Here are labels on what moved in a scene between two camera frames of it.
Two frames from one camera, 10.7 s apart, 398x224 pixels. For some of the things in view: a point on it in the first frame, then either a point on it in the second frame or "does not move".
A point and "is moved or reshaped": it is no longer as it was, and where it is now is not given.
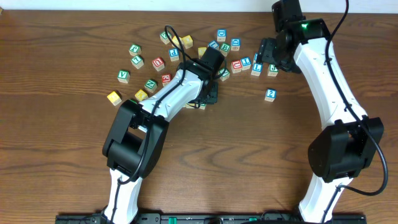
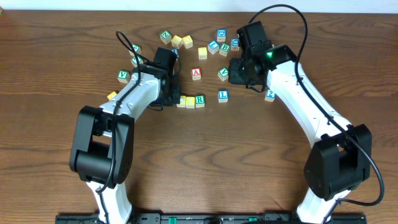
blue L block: [257, 68] is moved or reshaped
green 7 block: [137, 61] does not move
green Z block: [164, 38] does not move
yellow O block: [188, 106] does not move
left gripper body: [210, 94] -> [173, 94]
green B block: [225, 48] does not move
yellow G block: [114, 98] does not move
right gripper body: [266, 50] -> [236, 73]
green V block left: [123, 76] does not move
